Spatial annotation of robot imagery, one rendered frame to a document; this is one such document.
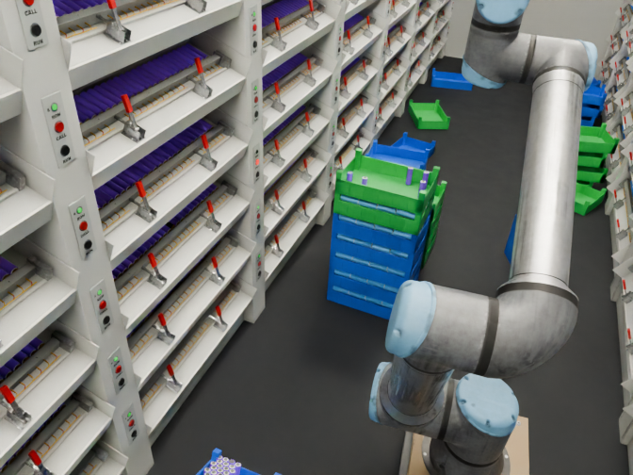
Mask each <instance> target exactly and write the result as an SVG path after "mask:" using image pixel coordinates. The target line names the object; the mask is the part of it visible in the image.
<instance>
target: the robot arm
mask: <svg viewBox="0 0 633 475"><path fill-rule="evenodd" d="M528 3H529V0H476V3H475V6H474V11H473V16H472V21H471V25H470V29H469V33H468V38H467V43H466V46H465V51H464V54H463V65H462V74H463V77H464V78H465V79H466V80H467V81H468V82H470V83H471V84H473V85H476V86H478V87H482V88H485V89H499V88H501V87H503V86H504V85H505V84H506V82H507V81H510V82H515V83H522V84H529V85H532V93H533V94H532V102H531V109H530V116H529V124H528V132H527V145H526V152H525V159H524V167H523V174H522V182H521V188H520V196H519V204H518V211H517V218H516V225H515V233H514V241H513V247H512V255H511V268H510V276H509V281H508V282H506V283H505V284H503V285H501V286H500V287H499V288H498V289H497V292H496V297H495V298H492V297H488V296H484V295H479V294H476V293H471V292H467V291H462V290H458V289H454V288H449V287H441V286H437V285H433V284H432V283H430V282H427V281H422V282H418V281H413V280H409V281H406V282H404V283H403V284H402V285H401V286H400V288H399V290H398V294H397V296H396V299H395V302H394V305H393V308H392V312H391V315H390V319H389V323H388V327H387V332H386V338H385V348H386V350H387V351H389V352H390V353H392V354H393V355H394V358H393V363H390V362H388V363H386V362H381V363H380V364H379V366H378V368H377V372H376V374H375V377H374V381H373V386H372V389H371V395H370V397H371V398H370V402H369V409H368V414H369V417H370V419H371V420H373V421H375V422H378V423H380V424H381V425H386V426H390V427H394V428H397V429H400V430H404V431H407V432H411V433H415V434H421V435H424V436H427V437H431V441H430V459H431V462H432V464H433V466H434V468H435V469H436V471H437V472H438V474H439V475H501V473H502V471H503V467H504V455H503V450H504V448H505V446H506V444H507V442H508V440H509V438H510V436H511V433H512V431H513V430H514V428H515V426H516V421H517V418H518V414H519V406H518V401H517V399H516V397H515V396H514V394H513V392H512V390H511V389H510V387H509V386H508V385H507V384H506V383H504V382H503V381H502V380H500V379H502V378H510V377H514V376H518V375H521V374H524V373H526V372H528V371H531V370H533V369H535V368H537V367H538V366H540V365H541V364H543V363H544V362H546V361H547V360H548V359H550V358H551V357H552V356H553V355H554V354H556V353H557V352H558V351H559V350H560V349H561V348H562V346H563V345H564V344H565V343H566V341H567V340H568V339H569V337H570V335H571V333H572V332H573V330H574V328H575V326H576V320H577V313H578V297H577V295H576V294H575V293H574V292H573V291H572V290H570V289H569V288H568V286H569V273H570V260H571V248H572V235H573V223H574V211H575V197H576V174H577V162H578V149H579V136H580V124H581V111H582V99H583V92H584V91H586V90H587V89H588V88H589V87H590V85H591V83H592V81H593V78H594V74H595V70H596V65H597V64H596V61H597V49H596V47H595V45H594V44H593V43H591V42H587V41H582V40H568V39H561V38H554V37H547V36H539V35H531V34H526V33H519V29H520V25H521V23H522V19H523V15H524V12H525V9H526V8H527V6H528ZM455 369H456V370H460V371H464V372H468V373H469V374H467V375H465V376H464V377H462V378H461V380H460V381H459V380H455V379H452V378H450V376H451V374H452V373H453V371H454V370H455Z"/></svg>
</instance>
